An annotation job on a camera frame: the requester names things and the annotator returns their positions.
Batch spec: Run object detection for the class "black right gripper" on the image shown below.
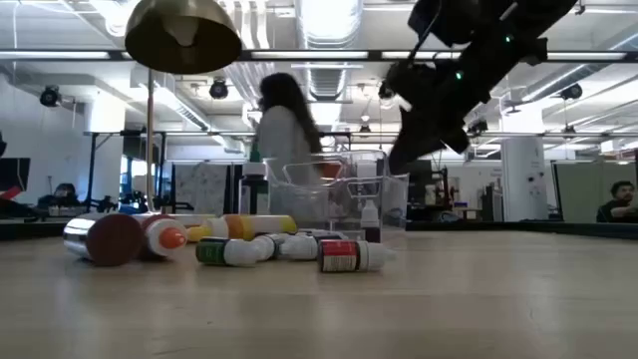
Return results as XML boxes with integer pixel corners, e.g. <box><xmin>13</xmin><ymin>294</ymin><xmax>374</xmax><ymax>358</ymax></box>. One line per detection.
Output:
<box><xmin>383</xmin><ymin>49</ymin><xmax>504</xmax><ymax>175</ymax></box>

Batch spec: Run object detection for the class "small brown dropper bottle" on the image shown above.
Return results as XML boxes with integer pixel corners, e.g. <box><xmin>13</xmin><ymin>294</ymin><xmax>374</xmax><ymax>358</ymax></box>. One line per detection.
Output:
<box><xmin>359</xmin><ymin>198</ymin><xmax>383</xmax><ymax>244</ymax></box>

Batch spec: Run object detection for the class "clear plastic bin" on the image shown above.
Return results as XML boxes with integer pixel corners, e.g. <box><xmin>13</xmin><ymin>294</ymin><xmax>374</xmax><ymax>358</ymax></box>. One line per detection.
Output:
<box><xmin>266</xmin><ymin>149</ymin><xmax>410</xmax><ymax>245</ymax></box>

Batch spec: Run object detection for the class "small red-label dropper bottle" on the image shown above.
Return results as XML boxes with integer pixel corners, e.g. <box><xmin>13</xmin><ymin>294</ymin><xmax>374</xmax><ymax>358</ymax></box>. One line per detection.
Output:
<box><xmin>317</xmin><ymin>238</ymin><xmax>399</xmax><ymax>274</ymax></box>

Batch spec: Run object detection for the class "white dropper bottle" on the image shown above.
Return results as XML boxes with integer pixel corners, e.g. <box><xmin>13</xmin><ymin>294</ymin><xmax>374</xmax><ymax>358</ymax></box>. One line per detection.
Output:
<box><xmin>276</xmin><ymin>233</ymin><xmax>320</xmax><ymax>262</ymax></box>

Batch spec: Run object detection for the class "large green-cap colouring bottle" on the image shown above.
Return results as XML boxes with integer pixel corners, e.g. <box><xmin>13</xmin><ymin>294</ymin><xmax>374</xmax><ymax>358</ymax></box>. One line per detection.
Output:
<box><xmin>238</xmin><ymin>141</ymin><xmax>272</xmax><ymax>216</ymax></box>

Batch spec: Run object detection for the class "large yellow colouring bottle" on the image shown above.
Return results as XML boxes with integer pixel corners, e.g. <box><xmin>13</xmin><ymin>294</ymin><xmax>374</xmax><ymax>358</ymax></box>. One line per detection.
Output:
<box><xmin>186</xmin><ymin>213</ymin><xmax>299</xmax><ymax>244</ymax></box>

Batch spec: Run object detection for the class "small green-label dropper bottle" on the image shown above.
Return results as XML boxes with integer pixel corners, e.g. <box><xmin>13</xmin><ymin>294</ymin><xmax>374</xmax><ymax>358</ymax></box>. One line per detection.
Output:
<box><xmin>195</xmin><ymin>236</ymin><xmax>261</xmax><ymax>268</ymax></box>

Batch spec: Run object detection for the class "large orange colouring bottle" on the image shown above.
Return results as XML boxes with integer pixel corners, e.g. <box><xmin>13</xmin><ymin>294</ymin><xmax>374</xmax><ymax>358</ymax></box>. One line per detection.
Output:
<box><xmin>140</xmin><ymin>213</ymin><xmax>189</xmax><ymax>261</ymax></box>

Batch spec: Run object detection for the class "large dark red colouring bottle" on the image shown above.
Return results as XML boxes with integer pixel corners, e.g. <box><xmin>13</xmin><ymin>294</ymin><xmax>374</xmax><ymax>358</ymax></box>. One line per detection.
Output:
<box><xmin>63</xmin><ymin>212</ymin><xmax>147</xmax><ymax>267</ymax></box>

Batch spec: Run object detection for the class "black monitor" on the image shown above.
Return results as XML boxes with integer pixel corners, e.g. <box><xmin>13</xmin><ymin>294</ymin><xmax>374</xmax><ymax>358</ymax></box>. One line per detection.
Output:
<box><xmin>406</xmin><ymin>159</ymin><xmax>435</xmax><ymax>205</ymax></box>

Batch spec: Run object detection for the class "white round column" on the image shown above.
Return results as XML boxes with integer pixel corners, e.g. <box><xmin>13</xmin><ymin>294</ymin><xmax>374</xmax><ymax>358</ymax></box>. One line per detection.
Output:
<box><xmin>500</xmin><ymin>135</ymin><xmax>547</xmax><ymax>222</ymax></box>

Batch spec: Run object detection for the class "person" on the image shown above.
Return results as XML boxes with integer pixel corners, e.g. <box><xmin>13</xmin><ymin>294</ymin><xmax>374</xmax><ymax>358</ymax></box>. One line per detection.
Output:
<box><xmin>595</xmin><ymin>179</ymin><xmax>638</xmax><ymax>224</ymax></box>
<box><xmin>255</xmin><ymin>72</ymin><xmax>325</xmax><ymax>220</ymax></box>
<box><xmin>37</xmin><ymin>181</ymin><xmax>82</xmax><ymax>210</ymax></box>

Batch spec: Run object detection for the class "long ceiling light bar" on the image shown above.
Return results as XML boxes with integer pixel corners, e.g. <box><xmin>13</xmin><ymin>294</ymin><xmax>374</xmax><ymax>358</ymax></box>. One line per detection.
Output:
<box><xmin>0</xmin><ymin>48</ymin><xmax>638</xmax><ymax>63</ymax></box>

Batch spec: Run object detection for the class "patterned grey panel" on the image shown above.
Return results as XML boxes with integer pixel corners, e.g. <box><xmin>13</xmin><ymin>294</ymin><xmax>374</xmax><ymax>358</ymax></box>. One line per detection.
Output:
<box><xmin>173</xmin><ymin>163</ymin><xmax>228</xmax><ymax>215</ymax></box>

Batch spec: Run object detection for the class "brass dome table lamp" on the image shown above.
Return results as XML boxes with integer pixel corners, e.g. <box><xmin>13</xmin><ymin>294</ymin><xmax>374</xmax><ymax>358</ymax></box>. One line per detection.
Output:
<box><xmin>124</xmin><ymin>0</ymin><xmax>243</xmax><ymax>215</ymax></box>

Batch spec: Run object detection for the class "black aluminium table frame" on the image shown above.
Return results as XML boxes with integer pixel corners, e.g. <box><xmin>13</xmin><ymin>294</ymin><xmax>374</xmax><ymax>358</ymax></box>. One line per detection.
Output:
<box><xmin>0</xmin><ymin>218</ymin><xmax>638</xmax><ymax>241</ymax></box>

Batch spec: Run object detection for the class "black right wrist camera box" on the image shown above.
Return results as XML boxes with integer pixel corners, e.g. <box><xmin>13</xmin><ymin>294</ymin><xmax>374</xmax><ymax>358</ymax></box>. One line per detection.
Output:
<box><xmin>407</xmin><ymin>0</ymin><xmax>499</xmax><ymax>49</ymax></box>

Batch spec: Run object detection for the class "silver ventilation duct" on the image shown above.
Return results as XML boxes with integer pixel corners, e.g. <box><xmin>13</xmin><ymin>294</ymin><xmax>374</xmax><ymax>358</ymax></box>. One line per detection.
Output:
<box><xmin>296</xmin><ymin>0</ymin><xmax>365</xmax><ymax>101</ymax></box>

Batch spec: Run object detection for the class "green partition wall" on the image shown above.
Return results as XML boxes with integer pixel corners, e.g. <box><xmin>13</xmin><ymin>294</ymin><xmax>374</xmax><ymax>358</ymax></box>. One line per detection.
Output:
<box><xmin>552</xmin><ymin>162</ymin><xmax>638</xmax><ymax>224</ymax></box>

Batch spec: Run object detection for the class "black metal rack frame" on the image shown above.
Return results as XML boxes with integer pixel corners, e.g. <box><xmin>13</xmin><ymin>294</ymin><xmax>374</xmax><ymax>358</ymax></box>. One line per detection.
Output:
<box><xmin>84</xmin><ymin>130</ymin><xmax>168</xmax><ymax>213</ymax></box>

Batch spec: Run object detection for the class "dark wall screen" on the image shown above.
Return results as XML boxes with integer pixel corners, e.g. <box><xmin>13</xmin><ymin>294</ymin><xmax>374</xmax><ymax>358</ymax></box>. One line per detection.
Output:
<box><xmin>0</xmin><ymin>157</ymin><xmax>31</xmax><ymax>193</ymax></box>

